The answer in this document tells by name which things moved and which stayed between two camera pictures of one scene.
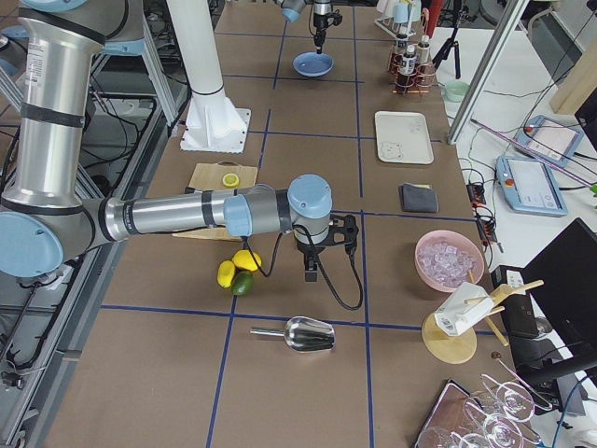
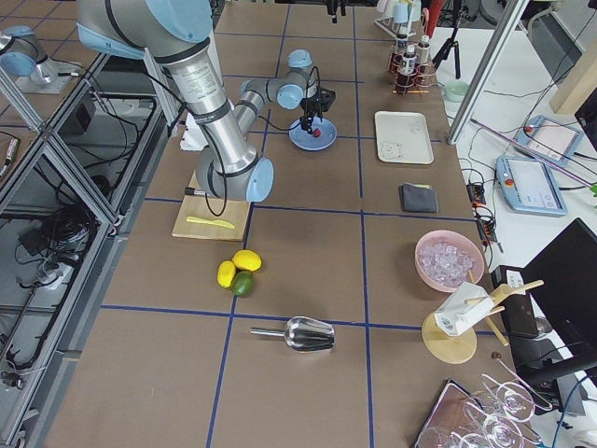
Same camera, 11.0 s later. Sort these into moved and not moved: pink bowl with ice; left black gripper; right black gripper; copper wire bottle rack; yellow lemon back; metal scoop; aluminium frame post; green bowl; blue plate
Moved: blue plate; left black gripper; right black gripper
Not moved: metal scoop; green bowl; pink bowl with ice; copper wire bottle rack; aluminium frame post; yellow lemon back
